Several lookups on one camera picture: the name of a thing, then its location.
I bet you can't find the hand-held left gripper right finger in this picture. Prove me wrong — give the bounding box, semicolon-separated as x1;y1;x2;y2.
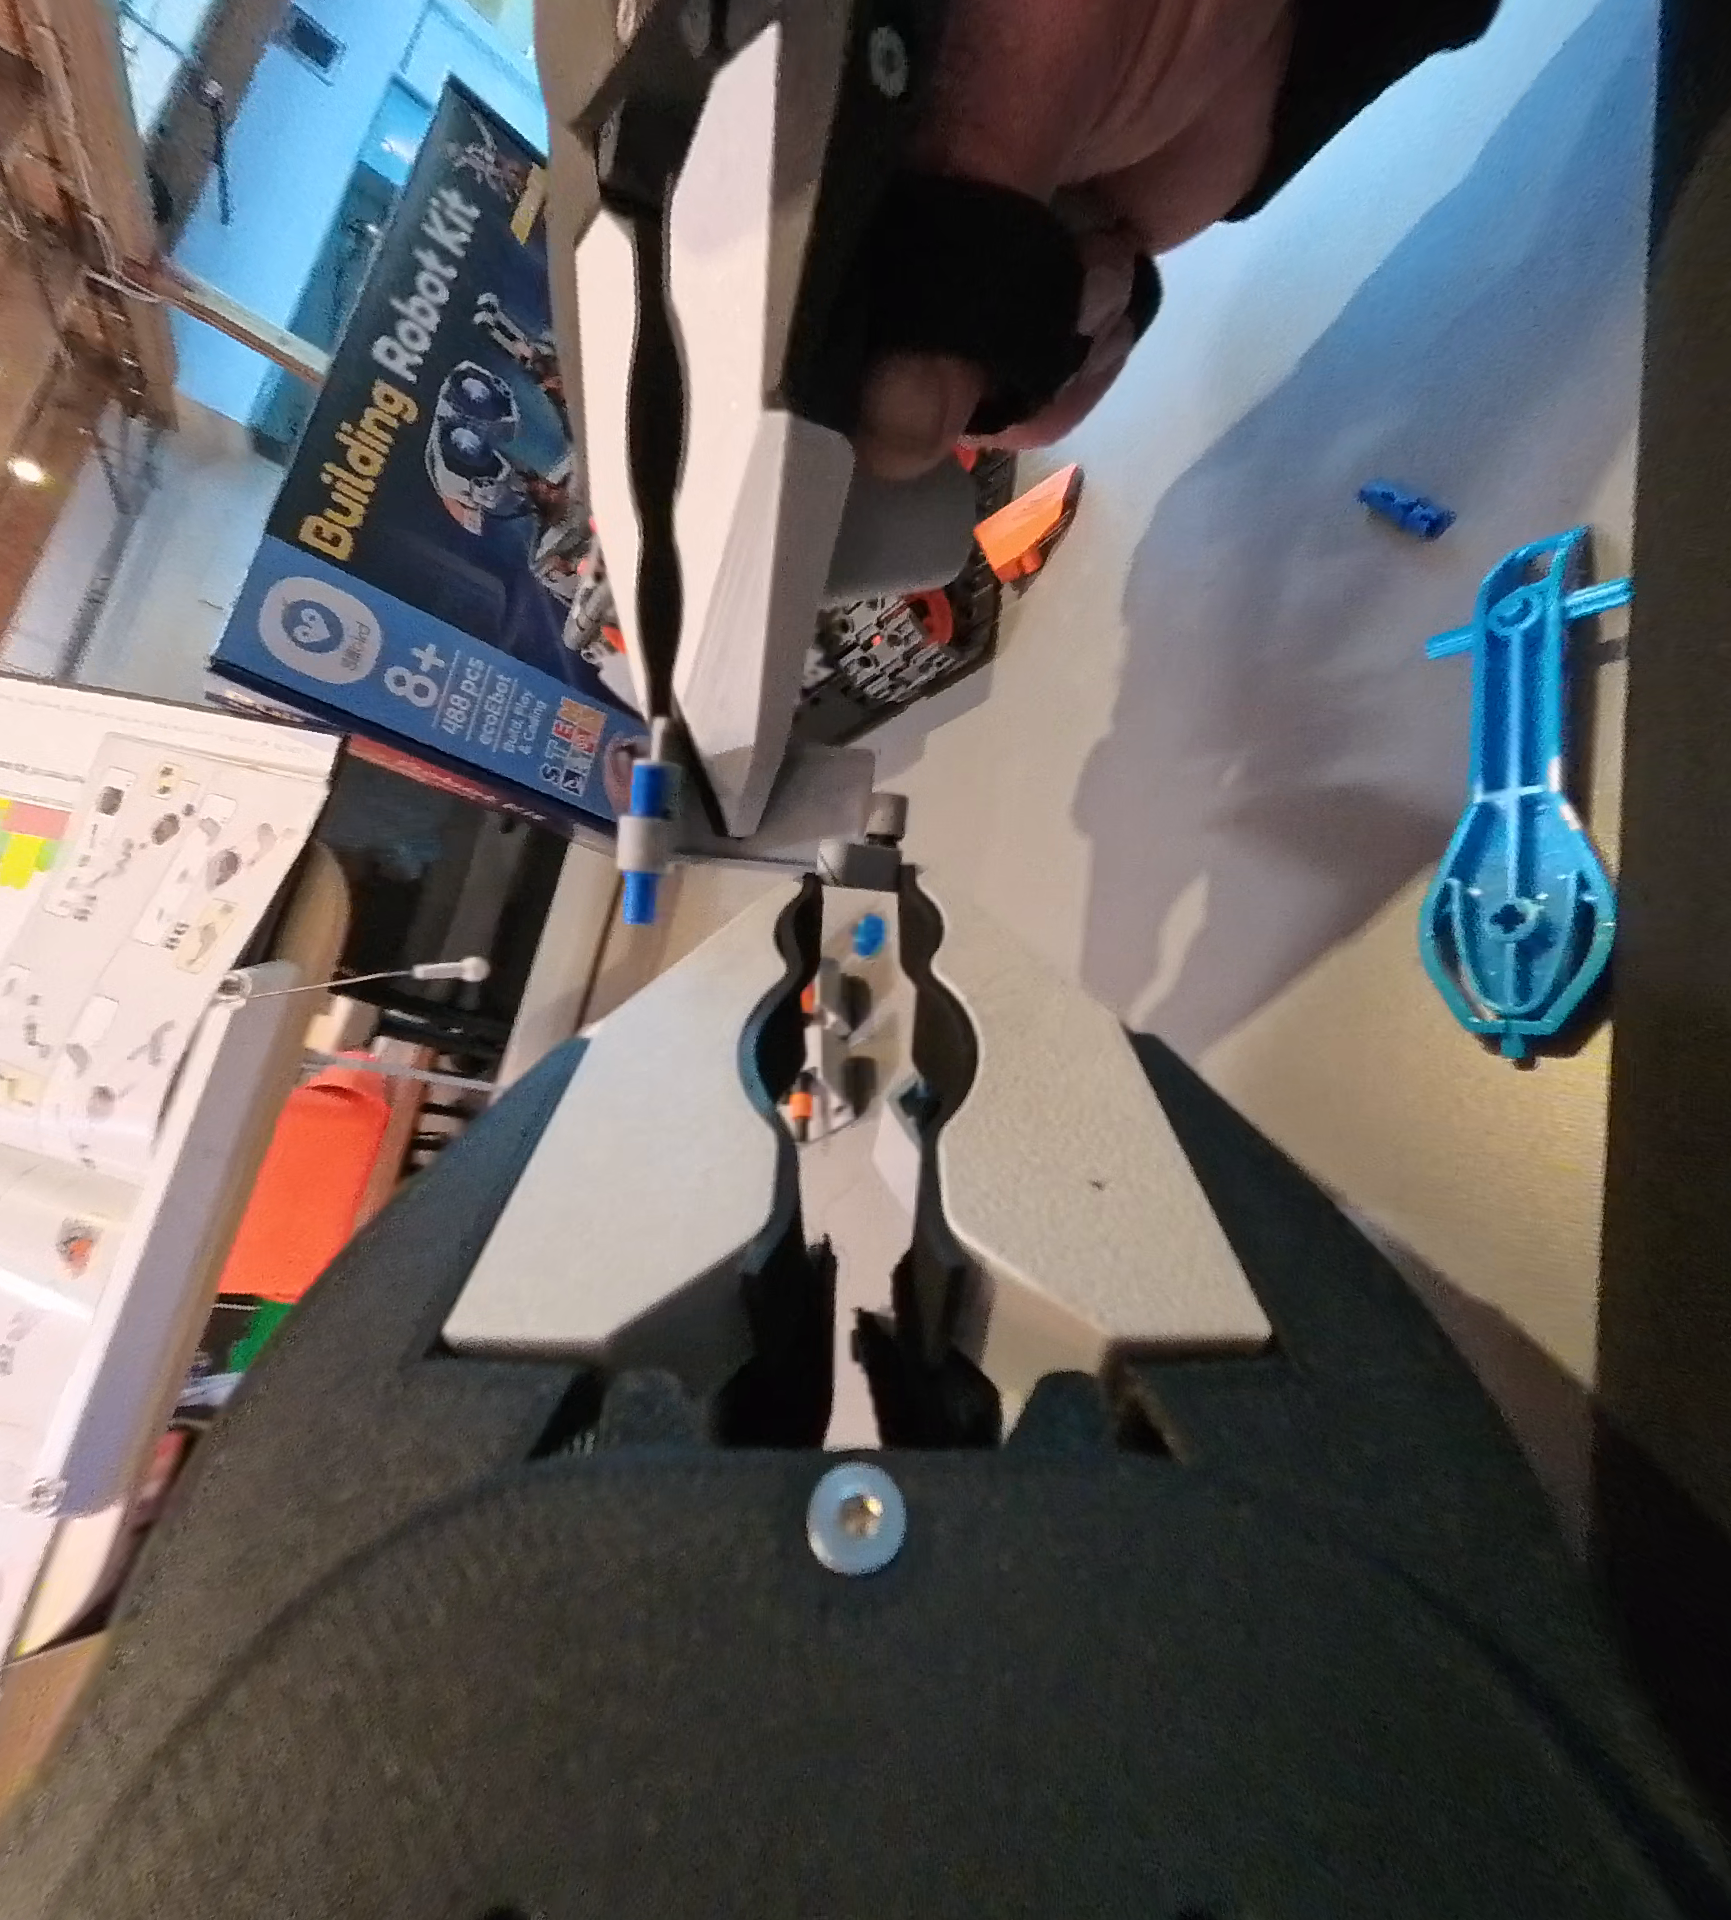
896;875;1276;1397

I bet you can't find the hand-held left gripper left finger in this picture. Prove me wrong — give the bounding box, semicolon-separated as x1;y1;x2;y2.
440;875;822;1397

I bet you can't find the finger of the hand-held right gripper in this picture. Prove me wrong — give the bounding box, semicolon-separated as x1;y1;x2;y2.
672;30;882;836
572;195;696;767

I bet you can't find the grey axle connector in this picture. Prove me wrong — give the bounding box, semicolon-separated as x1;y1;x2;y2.
672;796;928;902

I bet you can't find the person's right hand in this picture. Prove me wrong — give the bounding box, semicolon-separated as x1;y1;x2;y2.
860;0;1348;482

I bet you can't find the large grey tracked brick vehicle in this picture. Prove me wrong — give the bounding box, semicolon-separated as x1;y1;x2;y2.
792;450;1024;752

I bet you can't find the blue cardboard box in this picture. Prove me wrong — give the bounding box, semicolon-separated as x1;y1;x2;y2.
206;76;658;827

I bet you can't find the orange wedge brick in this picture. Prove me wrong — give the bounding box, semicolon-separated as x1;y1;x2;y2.
972;460;1086;594

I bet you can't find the small grey orange brick assembly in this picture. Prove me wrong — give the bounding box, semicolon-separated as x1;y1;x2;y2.
792;900;942;1147

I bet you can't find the orange storage bin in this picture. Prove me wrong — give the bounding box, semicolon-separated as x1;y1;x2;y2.
216;1065;462;1307

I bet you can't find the green storage bin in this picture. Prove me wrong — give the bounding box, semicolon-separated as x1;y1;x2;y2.
206;1295;298;1388

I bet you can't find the white stand platform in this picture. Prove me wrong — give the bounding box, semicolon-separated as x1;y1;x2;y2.
26;959;312;1652

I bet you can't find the light blue paddle piece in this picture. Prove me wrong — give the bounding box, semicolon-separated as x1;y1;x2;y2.
1415;525;1637;1067

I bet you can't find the instruction booklet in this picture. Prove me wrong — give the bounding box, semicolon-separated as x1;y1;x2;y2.
0;659;342;1847

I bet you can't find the black dimpled foam mat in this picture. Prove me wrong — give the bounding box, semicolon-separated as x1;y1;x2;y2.
1585;0;1731;1681

